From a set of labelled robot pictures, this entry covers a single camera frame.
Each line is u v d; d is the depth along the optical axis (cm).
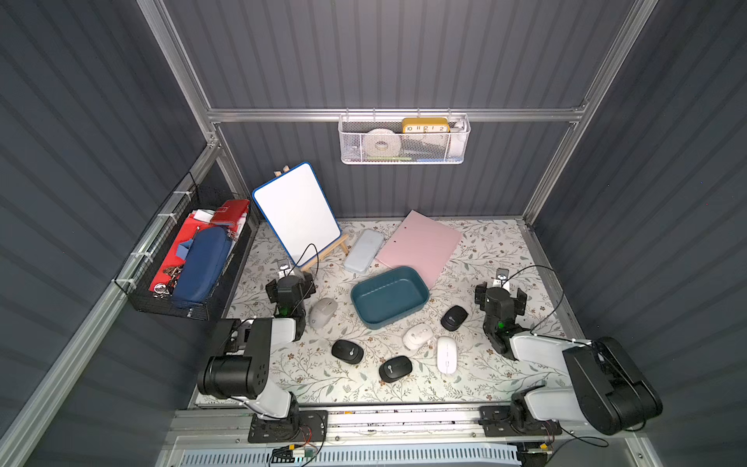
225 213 79
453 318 91
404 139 89
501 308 68
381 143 84
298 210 84
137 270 61
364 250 109
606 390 43
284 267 81
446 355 83
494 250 112
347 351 84
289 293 72
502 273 77
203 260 68
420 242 112
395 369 82
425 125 87
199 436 72
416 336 87
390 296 98
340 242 105
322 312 91
